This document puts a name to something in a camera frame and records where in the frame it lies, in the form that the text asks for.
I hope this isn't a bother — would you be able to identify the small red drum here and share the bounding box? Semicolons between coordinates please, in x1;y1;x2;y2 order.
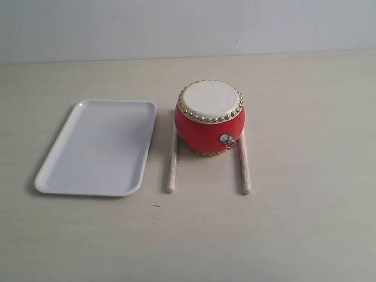
174;80;246;156

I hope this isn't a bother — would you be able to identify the white rectangular plastic tray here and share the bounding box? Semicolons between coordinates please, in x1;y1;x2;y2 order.
34;99;157;197

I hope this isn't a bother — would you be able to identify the white wooden drumstick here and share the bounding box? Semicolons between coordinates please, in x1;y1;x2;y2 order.
239;131;251;194
166;110;179;194

